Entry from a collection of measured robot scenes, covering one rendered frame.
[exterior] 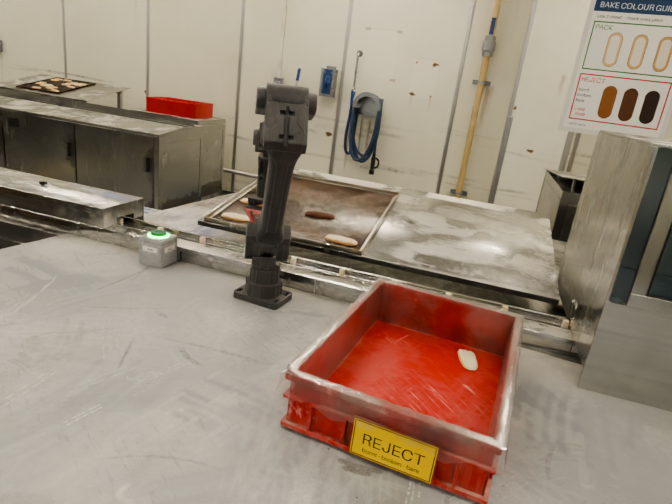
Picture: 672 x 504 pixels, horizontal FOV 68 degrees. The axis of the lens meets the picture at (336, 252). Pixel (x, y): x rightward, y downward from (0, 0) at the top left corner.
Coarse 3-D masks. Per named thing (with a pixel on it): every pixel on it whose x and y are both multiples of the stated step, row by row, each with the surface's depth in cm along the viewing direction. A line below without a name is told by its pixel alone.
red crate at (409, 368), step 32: (352, 352) 101; (384, 352) 103; (416, 352) 104; (448, 352) 106; (480, 352) 108; (352, 384) 90; (384, 384) 92; (416, 384) 93; (448, 384) 94; (480, 384) 96; (288, 416) 77; (320, 416) 74; (448, 416) 85; (480, 416) 86; (448, 480) 69; (480, 480) 67
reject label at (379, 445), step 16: (368, 432) 70; (384, 432) 69; (352, 448) 72; (368, 448) 71; (384, 448) 70; (400, 448) 69; (416, 448) 68; (384, 464) 71; (400, 464) 70; (416, 464) 69; (432, 464) 68
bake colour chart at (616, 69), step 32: (608, 0) 163; (640, 0) 160; (608, 32) 165; (640, 32) 162; (576, 64) 171; (608, 64) 167; (640, 64) 164; (576, 96) 173; (608, 96) 170; (640, 96) 166; (576, 128) 176; (608, 128) 172; (640, 128) 168
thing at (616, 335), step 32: (608, 160) 116; (640, 160) 92; (608, 192) 109; (640, 192) 88; (576, 224) 135; (608, 224) 104; (640, 224) 136; (576, 256) 127; (608, 256) 98; (640, 256) 138; (576, 288) 119; (608, 288) 94; (640, 288) 91; (576, 320) 112; (608, 320) 95; (640, 320) 93; (608, 352) 96; (640, 352) 95; (608, 384) 98; (640, 384) 96
